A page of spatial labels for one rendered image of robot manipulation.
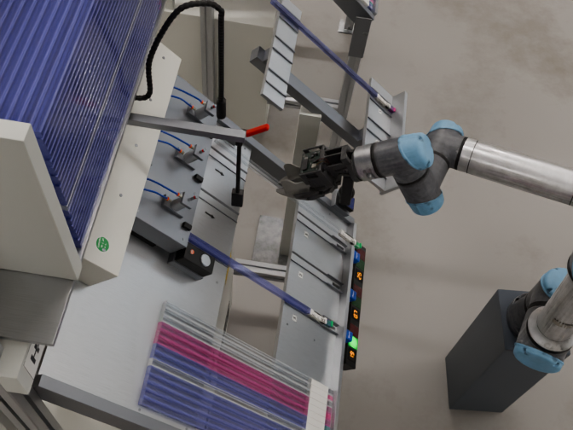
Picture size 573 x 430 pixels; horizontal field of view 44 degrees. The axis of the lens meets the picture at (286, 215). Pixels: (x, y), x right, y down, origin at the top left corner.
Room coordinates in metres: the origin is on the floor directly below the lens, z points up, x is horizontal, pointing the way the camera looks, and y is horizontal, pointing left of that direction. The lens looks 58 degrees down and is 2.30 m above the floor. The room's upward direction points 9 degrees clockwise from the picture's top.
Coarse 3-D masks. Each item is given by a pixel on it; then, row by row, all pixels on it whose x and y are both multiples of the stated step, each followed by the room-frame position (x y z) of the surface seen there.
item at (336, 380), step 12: (348, 228) 0.96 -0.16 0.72; (348, 252) 0.89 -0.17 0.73; (348, 264) 0.85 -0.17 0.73; (348, 276) 0.82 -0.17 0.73; (348, 288) 0.78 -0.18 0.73; (348, 300) 0.75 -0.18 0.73; (348, 312) 0.72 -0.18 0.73; (336, 336) 0.66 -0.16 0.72; (336, 348) 0.63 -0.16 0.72; (336, 360) 0.60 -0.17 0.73; (336, 372) 0.57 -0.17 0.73; (336, 384) 0.54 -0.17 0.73; (336, 396) 0.51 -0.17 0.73; (336, 408) 0.48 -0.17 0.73; (336, 420) 0.46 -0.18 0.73
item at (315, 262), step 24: (312, 216) 0.92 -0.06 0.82; (336, 216) 0.97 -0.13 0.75; (312, 240) 0.86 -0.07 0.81; (336, 240) 0.91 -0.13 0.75; (288, 264) 0.76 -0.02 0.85; (312, 264) 0.80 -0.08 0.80; (336, 264) 0.84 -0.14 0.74; (288, 288) 0.70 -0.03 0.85; (312, 288) 0.74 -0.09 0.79; (336, 288) 0.77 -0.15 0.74; (288, 312) 0.65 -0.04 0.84; (336, 312) 0.72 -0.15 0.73; (288, 336) 0.60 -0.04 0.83; (312, 336) 0.63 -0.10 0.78; (288, 360) 0.54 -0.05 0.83; (312, 360) 0.57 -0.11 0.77
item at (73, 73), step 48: (0, 0) 0.65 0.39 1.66; (48, 0) 0.66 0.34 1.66; (96, 0) 0.68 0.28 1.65; (144, 0) 0.87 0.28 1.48; (0, 48) 0.57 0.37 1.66; (48, 48) 0.58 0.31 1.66; (96, 48) 0.65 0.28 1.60; (144, 48) 0.84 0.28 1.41; (0, 96) 0.50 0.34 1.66; (48, 96) 0.51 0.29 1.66; (96, 96) 0.62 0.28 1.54; (48, 144) 0.46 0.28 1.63; (96, 144) 0.58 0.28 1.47; (96, 192) 0.54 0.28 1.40
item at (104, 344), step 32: (224, 160) 0.90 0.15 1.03; (224, 192) 0.83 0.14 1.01; (192, 224) 0.71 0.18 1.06; (224, 224) 0.76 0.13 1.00; (128, 256) 0.58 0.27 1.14; (160, 256) 0.61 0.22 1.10; (96, 288) 0.49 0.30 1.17; (128, 288) 0.52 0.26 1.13; (160, 288) 0.55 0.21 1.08; (192, 288) 0.58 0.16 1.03; (64, 320) 0.42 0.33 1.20; (96, 320) 0.44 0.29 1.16; (128, 320) 0.47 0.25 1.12; (64, 352) 0.37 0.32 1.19; (96, 352) 0.39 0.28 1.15; (128, 352) 0.41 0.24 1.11; (96, 384) 0.34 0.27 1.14; (128, 384) 0.36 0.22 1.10; (160, 416) 0.33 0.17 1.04
